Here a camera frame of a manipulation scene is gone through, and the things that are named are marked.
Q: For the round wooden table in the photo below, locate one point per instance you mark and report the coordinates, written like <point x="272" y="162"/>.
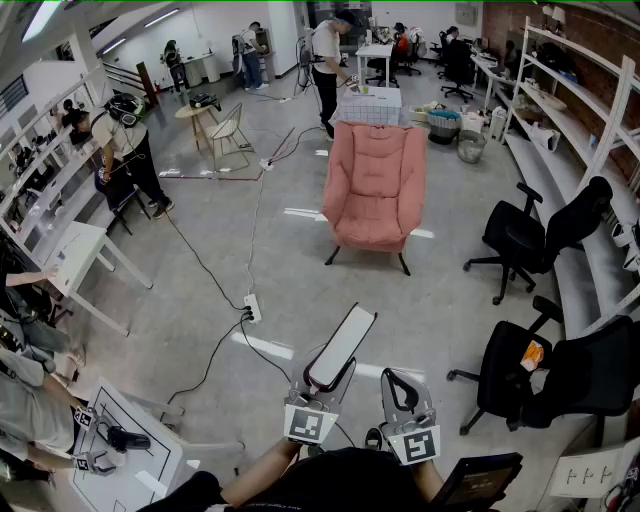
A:
<point x="192" y="112"/>

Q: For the pink armchair seat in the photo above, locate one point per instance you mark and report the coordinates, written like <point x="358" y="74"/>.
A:
<point x="372" y="190"/>

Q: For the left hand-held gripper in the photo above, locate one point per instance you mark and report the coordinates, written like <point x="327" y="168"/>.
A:
<point x="311" y="422"/>

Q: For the person's left forearm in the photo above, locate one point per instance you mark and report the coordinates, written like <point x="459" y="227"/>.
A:
<point x="260" y="475"/>

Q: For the white canister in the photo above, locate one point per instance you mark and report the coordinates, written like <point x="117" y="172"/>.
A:
<point x="499" y="122"/>

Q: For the dark-covered white book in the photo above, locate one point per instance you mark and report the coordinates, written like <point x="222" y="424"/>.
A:
<point x="342" y="347"/>

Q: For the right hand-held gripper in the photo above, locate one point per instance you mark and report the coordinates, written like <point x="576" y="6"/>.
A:
<point x="417" y="442"/>

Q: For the grey woven basket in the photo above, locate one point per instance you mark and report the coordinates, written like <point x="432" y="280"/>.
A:
<point x="471" y="146"/>

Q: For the white power strip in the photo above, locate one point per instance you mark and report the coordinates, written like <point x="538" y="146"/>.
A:
<point x="252" y="308"/>
<point x="267" y="164"/>

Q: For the white board with sockets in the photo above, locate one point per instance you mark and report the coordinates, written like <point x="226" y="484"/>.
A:
<point x="587" y="472"/>

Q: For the white wall counter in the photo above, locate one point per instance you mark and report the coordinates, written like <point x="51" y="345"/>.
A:
<point x="45" y="180"/>

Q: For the black screen panel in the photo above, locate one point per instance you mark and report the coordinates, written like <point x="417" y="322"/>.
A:
<point x="475" y="482"/>

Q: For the person's black shoe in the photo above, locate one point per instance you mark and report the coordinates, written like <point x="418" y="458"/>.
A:
<point x="373" y="439"/>

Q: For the table with checked cloth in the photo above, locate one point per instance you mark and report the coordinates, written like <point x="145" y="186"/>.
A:
<point x="370" y="105"/>

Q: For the person's right forearm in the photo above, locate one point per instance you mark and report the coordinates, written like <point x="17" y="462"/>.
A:
<point x="432" y="482"/>

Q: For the white shelf rack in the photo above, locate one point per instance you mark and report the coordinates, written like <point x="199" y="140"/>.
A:
<point x="565" y="165"/>

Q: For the white desk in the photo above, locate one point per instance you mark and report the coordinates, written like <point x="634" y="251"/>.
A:
<point x="374" y="52"/>

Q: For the black office chair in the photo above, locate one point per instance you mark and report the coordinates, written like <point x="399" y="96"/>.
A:
<point x="575" y="380"/>
<point x="520" y="235"/>
<point x="457" y="67"/>

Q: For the person's black shirt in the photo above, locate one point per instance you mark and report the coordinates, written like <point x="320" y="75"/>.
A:
<point x="340" y="482"/>

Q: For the black device on table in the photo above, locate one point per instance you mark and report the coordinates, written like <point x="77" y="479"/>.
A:
<point x="204" y="100"/>

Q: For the small white table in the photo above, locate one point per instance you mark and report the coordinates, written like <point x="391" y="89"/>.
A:
<point x="80" y="260"/>

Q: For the orange snack packet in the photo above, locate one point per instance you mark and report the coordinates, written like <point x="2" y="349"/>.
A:
<point x="532" y="355"/>

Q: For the grey basket with teal cloth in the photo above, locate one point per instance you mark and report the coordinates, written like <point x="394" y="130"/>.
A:
<point x="443" y="125"/>

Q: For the white table with black lines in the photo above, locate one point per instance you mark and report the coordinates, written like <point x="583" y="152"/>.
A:
<point x="125" y="465"/>

